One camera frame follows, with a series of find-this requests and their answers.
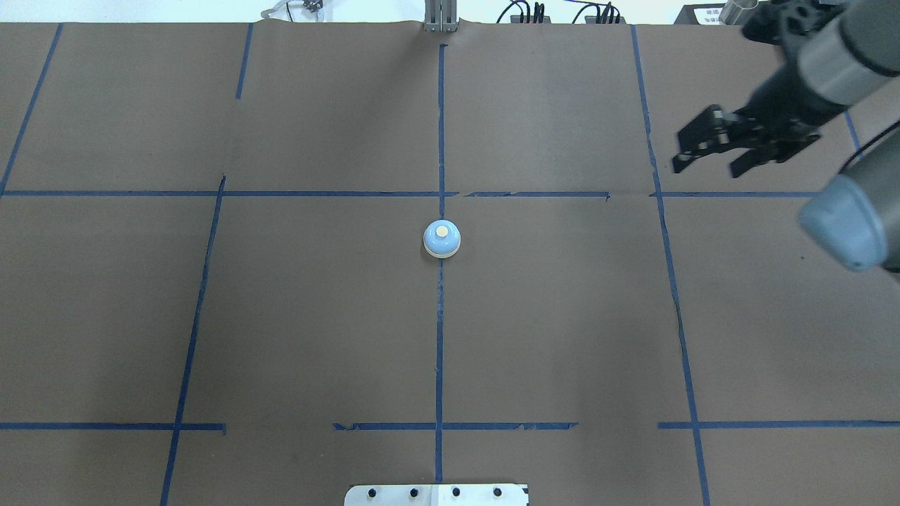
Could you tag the aluminium frame post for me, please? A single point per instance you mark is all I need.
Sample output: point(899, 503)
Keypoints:
point(441, 16)

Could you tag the white camera pedestal column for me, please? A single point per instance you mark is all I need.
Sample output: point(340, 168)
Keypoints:
point(438, 494)

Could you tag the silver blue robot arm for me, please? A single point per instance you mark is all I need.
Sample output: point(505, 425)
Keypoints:
point(834, 55)

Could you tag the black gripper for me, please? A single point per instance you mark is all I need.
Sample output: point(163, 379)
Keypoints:
point(782, 93)

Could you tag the metal cup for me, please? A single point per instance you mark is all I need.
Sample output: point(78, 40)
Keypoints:
point(737, 12)

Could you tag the blue white call bell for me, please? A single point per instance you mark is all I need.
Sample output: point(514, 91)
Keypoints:
point(442, 239)

